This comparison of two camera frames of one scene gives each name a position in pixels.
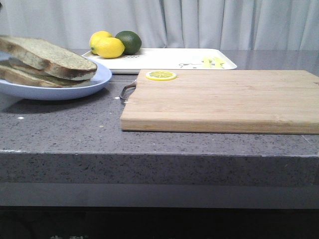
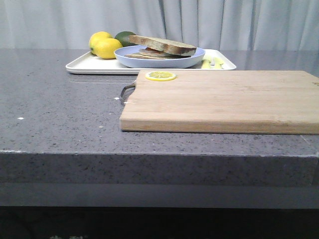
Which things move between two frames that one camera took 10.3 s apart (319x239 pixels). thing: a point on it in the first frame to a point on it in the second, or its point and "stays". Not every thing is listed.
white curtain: (281, 25) stays
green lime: (131, 41) stays
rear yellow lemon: (95, 38) stays
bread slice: (7, 73) to (155, 55)
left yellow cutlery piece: (207, 62) stays
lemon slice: (161, 75) stays
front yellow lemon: (109, 48) stays
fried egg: (15, 62) to (150, 51)
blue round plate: (102, 75) to (152, 63)
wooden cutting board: (225, 101) stays
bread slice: (56, 60) to (163, 45)
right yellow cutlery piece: (219, 62) stays
